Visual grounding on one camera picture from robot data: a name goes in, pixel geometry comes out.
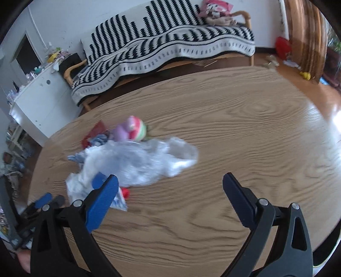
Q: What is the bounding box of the purple soft toy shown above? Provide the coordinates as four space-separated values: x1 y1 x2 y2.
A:
110 123 131 141

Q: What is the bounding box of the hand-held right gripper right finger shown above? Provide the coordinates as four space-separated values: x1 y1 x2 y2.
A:
222 173 313 277

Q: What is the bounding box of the person's left hand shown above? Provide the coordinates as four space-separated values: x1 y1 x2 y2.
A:
16 250 31 274

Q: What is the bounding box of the cluttered shelf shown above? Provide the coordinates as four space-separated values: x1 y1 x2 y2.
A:
0 125 35 176

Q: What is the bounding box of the white printed wrapper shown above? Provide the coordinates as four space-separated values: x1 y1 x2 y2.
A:
110 190 128 212

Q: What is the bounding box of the black box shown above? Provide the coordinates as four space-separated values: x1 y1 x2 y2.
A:
59 53 82 78

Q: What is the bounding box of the white cabinet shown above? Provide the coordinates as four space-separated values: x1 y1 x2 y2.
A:
9 65 83 147

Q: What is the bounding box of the dark red plant pot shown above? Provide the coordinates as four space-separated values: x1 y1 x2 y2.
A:
324 40 341 88

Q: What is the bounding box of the red cloth piece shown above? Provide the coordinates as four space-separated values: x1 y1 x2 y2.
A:
81 120 110 148

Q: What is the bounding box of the blue white wrapper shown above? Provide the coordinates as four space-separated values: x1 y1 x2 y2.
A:
89 134 110 147

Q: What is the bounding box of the clear plastic bag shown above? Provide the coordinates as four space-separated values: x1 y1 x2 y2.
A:
65 137 199 208

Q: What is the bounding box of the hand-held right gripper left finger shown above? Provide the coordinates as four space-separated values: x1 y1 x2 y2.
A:
30 174 126 277

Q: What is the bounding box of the wooden chair with patterned cushion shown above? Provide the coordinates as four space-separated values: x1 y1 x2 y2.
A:
63 11 253 111

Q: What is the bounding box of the red bag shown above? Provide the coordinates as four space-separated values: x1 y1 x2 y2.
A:
275 36 292 58

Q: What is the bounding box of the brown curtain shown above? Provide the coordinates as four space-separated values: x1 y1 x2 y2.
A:
284 0 329 83

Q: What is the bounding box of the beige plush toy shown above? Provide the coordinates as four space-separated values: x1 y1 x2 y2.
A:
205 11 240 27

